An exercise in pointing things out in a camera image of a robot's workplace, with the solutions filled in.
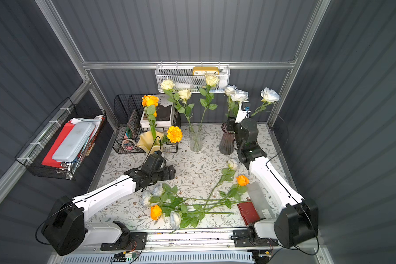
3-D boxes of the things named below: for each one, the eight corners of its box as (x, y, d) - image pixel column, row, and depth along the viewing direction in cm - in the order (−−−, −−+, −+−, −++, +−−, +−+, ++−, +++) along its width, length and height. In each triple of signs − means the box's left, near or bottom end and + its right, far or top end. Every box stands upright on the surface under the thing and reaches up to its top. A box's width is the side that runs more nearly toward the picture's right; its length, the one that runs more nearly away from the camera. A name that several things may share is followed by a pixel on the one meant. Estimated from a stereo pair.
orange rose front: (150, 220, 80) (148, 218, 77) (152, 206, 84) (151, 204, 82) (160, 220, 80) (159, 218, 77) (162, 206, 84) (161, 204, 82)
